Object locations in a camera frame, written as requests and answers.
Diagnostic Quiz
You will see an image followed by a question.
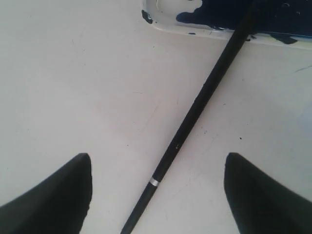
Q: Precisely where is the white paint tray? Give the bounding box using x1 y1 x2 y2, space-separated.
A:
141 0 312 50

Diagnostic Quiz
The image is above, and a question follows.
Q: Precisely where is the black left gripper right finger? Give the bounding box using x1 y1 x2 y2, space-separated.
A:
224 153 312 234

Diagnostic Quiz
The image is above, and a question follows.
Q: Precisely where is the black paintbrush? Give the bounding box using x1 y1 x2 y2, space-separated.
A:
121 0 259 234

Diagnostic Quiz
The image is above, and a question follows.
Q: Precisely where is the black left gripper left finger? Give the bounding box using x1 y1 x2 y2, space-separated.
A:
0 153 92 234

